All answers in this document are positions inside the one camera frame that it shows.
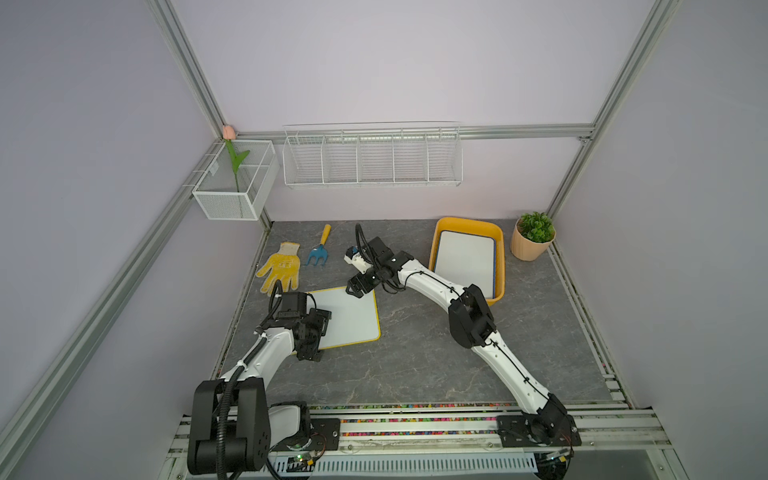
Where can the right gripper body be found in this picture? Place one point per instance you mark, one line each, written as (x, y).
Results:
(366, 280)

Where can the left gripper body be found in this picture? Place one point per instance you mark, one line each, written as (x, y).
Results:
(315, 327)

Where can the yellow-framed whiteboard back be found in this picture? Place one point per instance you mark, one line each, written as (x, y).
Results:
(353, 320)

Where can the blue-framed whiteboard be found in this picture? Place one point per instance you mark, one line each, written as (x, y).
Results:
(466, 259)

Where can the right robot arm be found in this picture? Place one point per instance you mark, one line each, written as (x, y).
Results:
(471, 325)

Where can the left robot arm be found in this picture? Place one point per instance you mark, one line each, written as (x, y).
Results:
(233, 427)

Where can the yellow plastic storage box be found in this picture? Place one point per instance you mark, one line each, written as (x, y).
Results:
(481, 228)

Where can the yellow work glove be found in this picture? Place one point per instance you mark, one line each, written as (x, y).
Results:
(282, 266)

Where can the potted green plant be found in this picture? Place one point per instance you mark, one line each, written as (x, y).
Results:
(533, 234)

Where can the white mesh corner basket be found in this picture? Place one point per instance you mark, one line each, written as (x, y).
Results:
(215, 191)

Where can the artificial pink tulip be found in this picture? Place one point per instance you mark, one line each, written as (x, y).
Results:
(229, 135)

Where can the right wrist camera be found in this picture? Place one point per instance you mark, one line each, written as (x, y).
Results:
(355, 258)

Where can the blue garden fork yellow handle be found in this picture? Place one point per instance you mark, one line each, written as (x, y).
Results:
(318, 255)

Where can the white wire wall shelf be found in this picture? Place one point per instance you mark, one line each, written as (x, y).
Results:
(373, 154)

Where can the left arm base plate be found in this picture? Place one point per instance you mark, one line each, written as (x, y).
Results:
(324, 434)

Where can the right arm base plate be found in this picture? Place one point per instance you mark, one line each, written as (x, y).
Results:
(522, 430)

